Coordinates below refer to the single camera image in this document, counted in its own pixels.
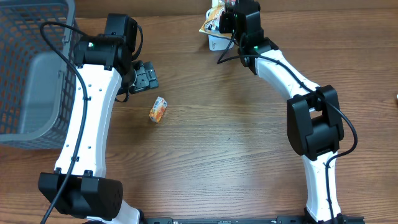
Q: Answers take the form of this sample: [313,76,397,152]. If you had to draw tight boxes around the small orange candy pack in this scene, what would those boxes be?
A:
[149,96,168,123]

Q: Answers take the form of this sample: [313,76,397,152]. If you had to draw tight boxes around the white orange snack bag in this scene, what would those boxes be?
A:
[199,0,236,39]

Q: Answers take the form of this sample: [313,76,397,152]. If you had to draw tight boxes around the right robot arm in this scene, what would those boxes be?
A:
[220,1,345,223]

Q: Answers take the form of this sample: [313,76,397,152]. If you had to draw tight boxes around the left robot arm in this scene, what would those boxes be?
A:
[38,14,159,223]

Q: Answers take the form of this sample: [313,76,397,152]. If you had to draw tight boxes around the white barcode scanner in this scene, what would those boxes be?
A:
[205,8,234,52]

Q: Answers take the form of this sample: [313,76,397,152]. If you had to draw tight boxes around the grey plastic mesh basket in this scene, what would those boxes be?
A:
[1,0,77,149]

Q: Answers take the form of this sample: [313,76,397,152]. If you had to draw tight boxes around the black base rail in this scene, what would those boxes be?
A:
[141,216,315,224]

